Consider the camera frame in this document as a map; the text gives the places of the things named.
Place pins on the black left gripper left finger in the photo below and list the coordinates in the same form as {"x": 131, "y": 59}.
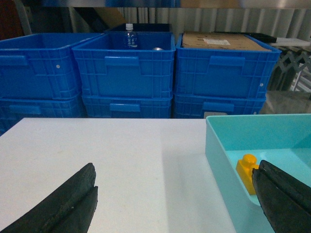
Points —
{"x": 68, "y": 209}

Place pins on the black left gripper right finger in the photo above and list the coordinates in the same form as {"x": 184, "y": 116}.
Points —
{"x": 285, "y": 200}

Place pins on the yellow toy block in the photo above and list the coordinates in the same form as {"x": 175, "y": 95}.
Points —
{"x": 244, "y": 168}

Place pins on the brown cardboard box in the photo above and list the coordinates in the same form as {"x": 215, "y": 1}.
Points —
{"x": 220, "y": 41}

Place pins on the turquoise plastic bin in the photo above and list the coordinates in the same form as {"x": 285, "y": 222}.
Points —
{"x": 283, "y": 140}

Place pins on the blue crate lower middle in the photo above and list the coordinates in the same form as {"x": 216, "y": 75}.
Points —
{"x": 113, "y": 107}

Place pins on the blue crate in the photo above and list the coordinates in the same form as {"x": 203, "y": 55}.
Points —
{"x": 41, "y": 66}
{"x": 113, "y": 107}
{"x": 191, "y": 106}
{"x": 108, "y": 69}
{"x": 224, "y": 73}
{"x": 14, "y": 110}

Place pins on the blue crate lower left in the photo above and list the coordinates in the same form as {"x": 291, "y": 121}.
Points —
{"x": 14, "y": 110}

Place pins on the blue crate upper right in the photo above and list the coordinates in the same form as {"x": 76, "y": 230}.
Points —
{"x": 224, "y": 73}

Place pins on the grey expandable scissor conveyor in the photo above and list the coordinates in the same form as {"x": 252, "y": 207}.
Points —
{"x": 299, "y": 61}

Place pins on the blue crate lower right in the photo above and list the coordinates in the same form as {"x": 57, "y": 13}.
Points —
{"x": 191, "y": 106}

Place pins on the blue crate upper middle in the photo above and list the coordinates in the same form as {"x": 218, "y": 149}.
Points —
{"x": 108, "y": 69}

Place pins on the blue crate upper left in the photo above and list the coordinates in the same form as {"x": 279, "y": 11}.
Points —
{"x": 41, "y": 66}

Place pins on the white foam board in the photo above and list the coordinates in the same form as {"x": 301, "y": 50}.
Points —
{"x": 290, "y": 42}

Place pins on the clear plastic water bottle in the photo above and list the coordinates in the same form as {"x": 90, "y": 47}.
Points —
{"x": 130, "y": 37}

